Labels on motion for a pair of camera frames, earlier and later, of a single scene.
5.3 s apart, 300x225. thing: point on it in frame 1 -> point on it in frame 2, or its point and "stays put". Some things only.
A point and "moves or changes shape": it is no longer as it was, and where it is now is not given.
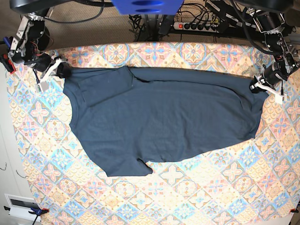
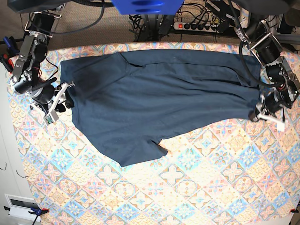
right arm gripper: [270, 77] -> [269, 106]
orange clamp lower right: [294, 210] stays put
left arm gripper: [49, 63] -> [45, 96]
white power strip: [191, 26] stays put
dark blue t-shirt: [125, 118] moves or changes shape
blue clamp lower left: [37, 212] stays put
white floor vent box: [20, 207] stays put
